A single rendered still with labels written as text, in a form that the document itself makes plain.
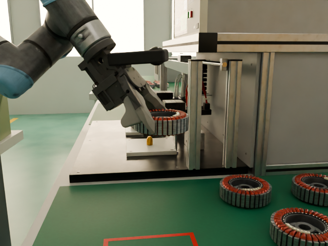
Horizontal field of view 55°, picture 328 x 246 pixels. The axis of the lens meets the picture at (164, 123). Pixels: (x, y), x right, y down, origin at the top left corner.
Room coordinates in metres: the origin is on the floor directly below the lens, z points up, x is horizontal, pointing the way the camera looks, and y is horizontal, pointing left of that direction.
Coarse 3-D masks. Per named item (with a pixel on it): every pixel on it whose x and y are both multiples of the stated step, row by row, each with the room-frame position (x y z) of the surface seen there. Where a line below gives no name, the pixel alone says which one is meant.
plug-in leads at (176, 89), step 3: (180, 78) 1.21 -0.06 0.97; (183, 78) 1.22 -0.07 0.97; (186, 78) 1.23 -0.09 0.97; (183, 81) 1.24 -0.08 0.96; (186, 81) 1.24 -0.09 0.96; (177, 84) 1.20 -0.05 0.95; (183, 84) 1.20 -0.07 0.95; (186, 84) 1.24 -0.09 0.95; (174, 87) 1.24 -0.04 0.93; (177, 87) 1.20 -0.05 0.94; (183, 87) 1.20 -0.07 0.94; (174, 90) 1.22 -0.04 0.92; (177, 90) 1.20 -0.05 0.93; (183, 90) 1.20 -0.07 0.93; (174, 93) 1.22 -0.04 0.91; (177, 93) 1.20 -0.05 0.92; (183, 93) 1.20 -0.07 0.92; (174, 96) 1.22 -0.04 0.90; (177, 96) 1.19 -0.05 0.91; (183, 96) 1.21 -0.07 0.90
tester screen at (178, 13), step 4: (176, 0) 1.25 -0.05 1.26; (180, 0) 1.17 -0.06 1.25; (176, 4) 1.25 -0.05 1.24; (180, 4) 1.17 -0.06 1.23; (176, 8) 1.25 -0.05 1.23; (180, 8) 1.17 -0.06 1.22; (176, 12) 1.25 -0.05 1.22; (180, 12) 1.17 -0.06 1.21; (184, 12) 1.08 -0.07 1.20; (176, 16) 1.25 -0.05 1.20; (180, 16) 1.16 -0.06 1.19; (180, 20) 1.16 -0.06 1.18; (180, 24) 1.16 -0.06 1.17; (180, 28) 1.16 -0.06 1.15; (176, 32) 1.24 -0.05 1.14; (180, 32) 1.16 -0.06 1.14
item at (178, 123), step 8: (152, 112) 0.65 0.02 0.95; (160, 112) 0.66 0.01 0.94; (168, 112) 0.66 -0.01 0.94; (176, 112) 0.64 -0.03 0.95; (184, 112) 0.63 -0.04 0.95; (160, 120) 0.58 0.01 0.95; (168, 120) 0.58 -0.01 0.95; (176, 120) 0.58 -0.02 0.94; (184, 120) 0.59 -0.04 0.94; (136, 128) 0.60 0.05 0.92; (144, 128) 0.58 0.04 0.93; (160, 128) 0.57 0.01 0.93; (168, 128) 0.57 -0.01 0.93; (176, 128) 0.58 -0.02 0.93; (184, 128) 0.60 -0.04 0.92; (160, 136) 0.58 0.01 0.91
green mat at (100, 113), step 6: (96, 108) 1.80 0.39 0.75; (102, 108) 1.80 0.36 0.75; (114, 108) 1.80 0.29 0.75; (120, 108) 1.80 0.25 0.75; (96, 114) 1.62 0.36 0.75; (102, 114) 1.62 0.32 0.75; (108, 114) 1.62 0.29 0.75; (114, 114) 1.62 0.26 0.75; (120, 114) 1.62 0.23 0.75; (90, 120) 1.48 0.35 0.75; (96, 120) 1.48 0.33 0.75; (102, 120) 1.48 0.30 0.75; (108, 120) 1.48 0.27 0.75; (114, 120) 1.48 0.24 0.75
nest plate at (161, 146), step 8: (128, 144) 0.96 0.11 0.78; (136, 144) 0.96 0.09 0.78; (144, 144) 0.96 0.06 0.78; (160, 144) 0.96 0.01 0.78; (168, 144) 0.96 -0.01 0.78; (128, 152) 0.88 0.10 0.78; (136, 152) 0.88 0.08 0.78; (144, 152) 0.89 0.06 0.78; (152, 152) 0.89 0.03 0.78; (160, 152) 0.89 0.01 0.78; (168, 152) 0.90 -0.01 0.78; (176, 152) 0.90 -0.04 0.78
